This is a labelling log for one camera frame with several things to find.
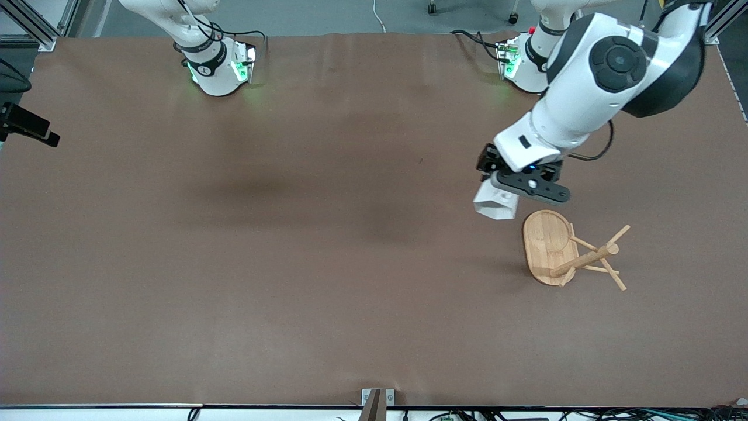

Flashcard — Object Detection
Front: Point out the black right base cable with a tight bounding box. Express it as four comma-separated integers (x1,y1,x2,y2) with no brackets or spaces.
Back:
225,30,268,59

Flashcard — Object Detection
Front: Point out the wooden cup rack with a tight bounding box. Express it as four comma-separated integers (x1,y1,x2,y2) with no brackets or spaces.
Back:
522,209,632,292

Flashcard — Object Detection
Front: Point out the green cable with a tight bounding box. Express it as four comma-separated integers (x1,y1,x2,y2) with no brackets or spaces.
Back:
637,409,708,419

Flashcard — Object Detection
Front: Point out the black left base cable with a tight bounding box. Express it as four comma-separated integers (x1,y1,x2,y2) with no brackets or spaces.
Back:
450,29,504,64

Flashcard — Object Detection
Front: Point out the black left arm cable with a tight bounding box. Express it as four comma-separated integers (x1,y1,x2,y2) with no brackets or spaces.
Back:
564,120,614,162

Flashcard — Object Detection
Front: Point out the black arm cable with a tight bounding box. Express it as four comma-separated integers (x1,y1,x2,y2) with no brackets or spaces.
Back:
564,120,614,162
0,57,33,94

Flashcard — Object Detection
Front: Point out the white angular cup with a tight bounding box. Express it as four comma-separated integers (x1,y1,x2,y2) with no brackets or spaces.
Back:
473,177,520,220

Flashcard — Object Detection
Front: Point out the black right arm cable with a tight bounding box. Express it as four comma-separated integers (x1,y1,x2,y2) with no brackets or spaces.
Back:
0,57,33,94

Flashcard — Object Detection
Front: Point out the aluminium frame profile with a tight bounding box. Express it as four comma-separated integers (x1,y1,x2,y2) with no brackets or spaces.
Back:
704,0,738,45
0,0,79,52

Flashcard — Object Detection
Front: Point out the metal bracket with brown bar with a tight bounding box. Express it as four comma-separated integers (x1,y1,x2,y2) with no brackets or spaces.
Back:
361,388,396,421

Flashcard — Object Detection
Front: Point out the black base cable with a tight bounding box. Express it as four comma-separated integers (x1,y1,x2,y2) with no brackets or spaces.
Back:
225,30,268,59
450,29,504,64

